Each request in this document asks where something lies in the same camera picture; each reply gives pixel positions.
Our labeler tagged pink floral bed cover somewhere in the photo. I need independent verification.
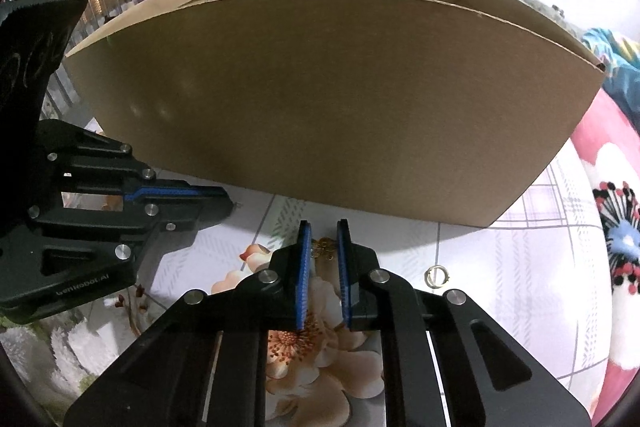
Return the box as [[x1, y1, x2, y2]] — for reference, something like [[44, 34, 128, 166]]
[[570, 91, 639, 425]]

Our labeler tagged brown cardboard box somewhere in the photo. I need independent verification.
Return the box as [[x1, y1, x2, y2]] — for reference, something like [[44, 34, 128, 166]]
[[64, 0, 604, 227]]

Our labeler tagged blue patterned blanket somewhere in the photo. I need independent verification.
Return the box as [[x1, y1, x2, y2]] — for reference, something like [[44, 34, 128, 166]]
[[582, 28, 639, 128]]

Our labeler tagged small silver ring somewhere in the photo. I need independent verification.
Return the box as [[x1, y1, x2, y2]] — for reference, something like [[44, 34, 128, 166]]
[[424, 265, 452, 290]]

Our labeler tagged gold ring jewelry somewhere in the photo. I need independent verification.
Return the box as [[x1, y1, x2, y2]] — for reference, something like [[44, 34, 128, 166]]
[[311, 237, 337, 261]]

